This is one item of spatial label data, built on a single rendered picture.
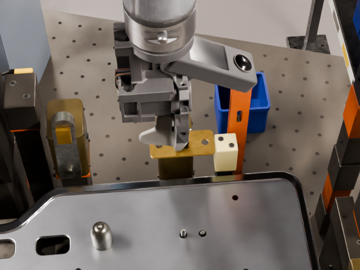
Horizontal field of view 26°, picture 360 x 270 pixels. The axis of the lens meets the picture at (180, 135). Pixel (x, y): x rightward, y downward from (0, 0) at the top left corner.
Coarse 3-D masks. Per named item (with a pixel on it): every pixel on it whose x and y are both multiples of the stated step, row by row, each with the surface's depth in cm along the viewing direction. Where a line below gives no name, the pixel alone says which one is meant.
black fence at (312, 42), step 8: (312, 0) 259; (320, 0) 255; (312, 8) 260; (320, 8) 258; (312, 16) 261; (320, 16) 262; (312, 24) 264; (312, 32) 268; (288, 40) 278; (296, 40) 278; (304, 40) 276; (312, 40) 271; (320, 40) 278; (296, 48) 276; (304, 48) 276; (312, 48) 275; (320, 48) 276; (328, 48) 276
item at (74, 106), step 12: (48, 108) 127; (60, 108) 127; (72, 108) 127; (84, 108) 128; (48, 120) 126; (84, 120) 129; (48, 132) 124; (84, 132) 127; (84, 144) 127; (84, 156) 129; (84, 168) 131; (72, 180) 136; (84, 180) 136
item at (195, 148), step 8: (192, 136) 102; (200, 136) 102; (208, 136) 102; (192, 144) 101; (200, 144) 101; (208, 144) 101; (152, 152) 100; (160, 152) 100; (168, 152) 100; (176, 152) 100; (184, 152) 100; (192, 152) 100; (200, 152) 100; (208, 152) 100
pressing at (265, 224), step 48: (48, 192) 126; (96, 192) 126; (144, 192) 126; (192, 192) 126; (240, 192) 126; (288, 192) 126; (0, 240) 121; (144, 240) 121; (192, 240) 121; (240, 240) 121; (288, 240) 121
